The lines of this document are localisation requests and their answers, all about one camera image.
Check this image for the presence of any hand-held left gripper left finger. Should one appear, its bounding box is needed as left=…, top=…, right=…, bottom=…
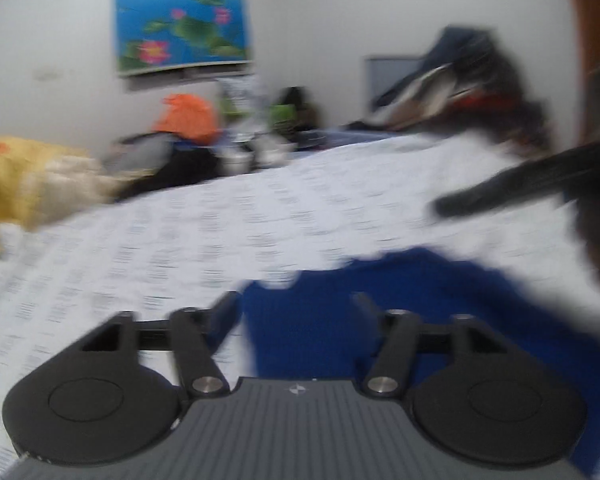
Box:
left=80, top=290, right=242, bottom=400

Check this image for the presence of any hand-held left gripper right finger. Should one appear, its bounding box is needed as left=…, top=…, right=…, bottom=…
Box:
left=350, top=292, right=509, bottom=401

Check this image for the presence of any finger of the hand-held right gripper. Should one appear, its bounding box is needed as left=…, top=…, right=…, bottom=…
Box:
left=431, top=141, right=588, bottom=220

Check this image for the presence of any blue garment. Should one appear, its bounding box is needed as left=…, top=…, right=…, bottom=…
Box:
left=242, top=247, right=600, bottom=477

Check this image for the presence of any pile of dark clothes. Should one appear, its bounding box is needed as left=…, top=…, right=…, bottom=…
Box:
left=372, top=25, right=556, bottom=153

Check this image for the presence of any white patterned bed sheet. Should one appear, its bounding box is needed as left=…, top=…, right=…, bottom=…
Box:
left=0, top=130, right=600, bottom=467

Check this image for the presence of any black bag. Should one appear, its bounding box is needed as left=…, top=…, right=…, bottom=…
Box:
left=104, top=131, right=223, bottom=202

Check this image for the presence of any white grey blurred item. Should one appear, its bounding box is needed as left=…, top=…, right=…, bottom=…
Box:
left=219, top=129, right=297, bottom=177

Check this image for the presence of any light blue cloth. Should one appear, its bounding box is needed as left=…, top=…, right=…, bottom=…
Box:
left=300, top=127, right=397, bottom=149

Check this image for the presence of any orange cloth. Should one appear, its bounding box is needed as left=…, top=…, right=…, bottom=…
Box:
left=151, top=93, right=222, bottom=146

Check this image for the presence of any dark blurred object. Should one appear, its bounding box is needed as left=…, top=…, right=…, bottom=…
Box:
left=292, top=87, right=327, bottom=133

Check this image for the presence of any green packet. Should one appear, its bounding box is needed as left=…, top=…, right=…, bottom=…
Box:
left=269, top=87, right=306, bottom=142

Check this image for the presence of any yellow blanket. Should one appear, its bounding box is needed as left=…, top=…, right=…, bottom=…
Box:
left=0, top=135, right=127, bottom=259

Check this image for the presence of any water lily wall poster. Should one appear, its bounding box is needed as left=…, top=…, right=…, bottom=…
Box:
left=114, top=0, right=254, bottom=82

